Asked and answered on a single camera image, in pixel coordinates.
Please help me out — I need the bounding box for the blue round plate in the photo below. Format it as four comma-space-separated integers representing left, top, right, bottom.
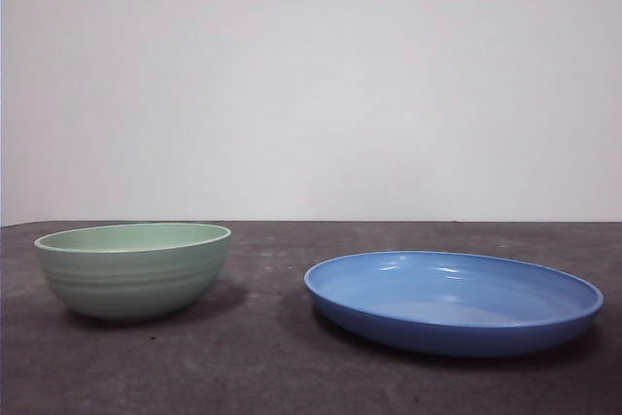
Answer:
303, 250, 605, 357

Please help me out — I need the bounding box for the green ribbed bowl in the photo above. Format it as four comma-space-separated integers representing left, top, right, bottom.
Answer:
33, 222, 232, 324

